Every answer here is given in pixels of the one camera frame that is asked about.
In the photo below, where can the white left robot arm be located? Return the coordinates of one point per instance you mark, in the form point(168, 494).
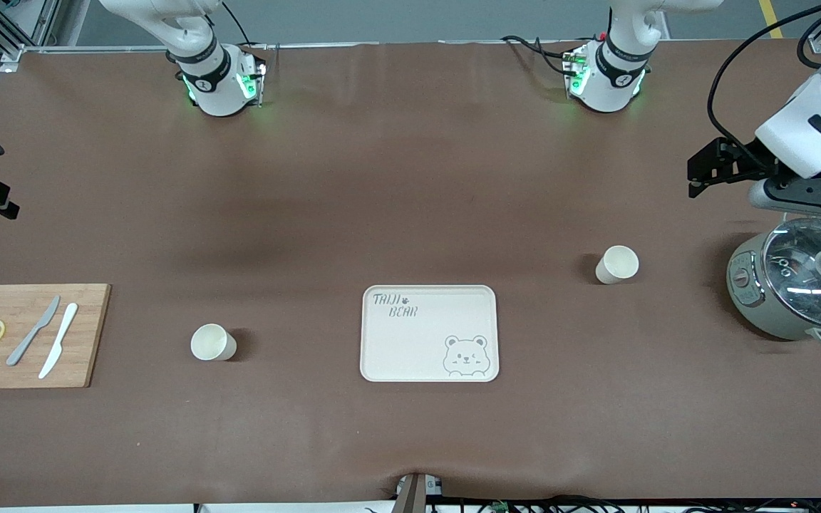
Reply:
point(617, 92)

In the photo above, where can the glass pot lid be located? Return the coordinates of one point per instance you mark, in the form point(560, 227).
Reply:
point(795, 278)

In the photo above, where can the white plastic cup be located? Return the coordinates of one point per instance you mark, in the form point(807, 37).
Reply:
point(212, 343)
point(617, 264)

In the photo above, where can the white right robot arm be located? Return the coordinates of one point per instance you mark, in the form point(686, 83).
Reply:
point(218, 92)

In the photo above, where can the cream bear print tray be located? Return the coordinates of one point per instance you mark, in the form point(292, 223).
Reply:
point(417, 342)

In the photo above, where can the green circuit board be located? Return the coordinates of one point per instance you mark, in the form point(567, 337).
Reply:
point(500, 506)

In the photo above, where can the brown table cover mat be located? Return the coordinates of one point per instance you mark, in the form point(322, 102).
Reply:
point(382, 178)

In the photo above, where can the grey plastic knife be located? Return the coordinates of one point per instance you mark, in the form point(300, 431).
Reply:
point(33, 331)

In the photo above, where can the wooden cutting board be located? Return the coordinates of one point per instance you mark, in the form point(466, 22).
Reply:
point(83, 335)

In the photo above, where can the grey-green electric cooking pot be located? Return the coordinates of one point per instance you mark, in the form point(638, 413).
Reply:
point(760, 313)

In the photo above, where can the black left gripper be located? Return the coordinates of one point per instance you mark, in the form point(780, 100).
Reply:
point(747, 159)

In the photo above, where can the white plastic knife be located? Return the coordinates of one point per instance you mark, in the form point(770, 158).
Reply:
point(60, 342)

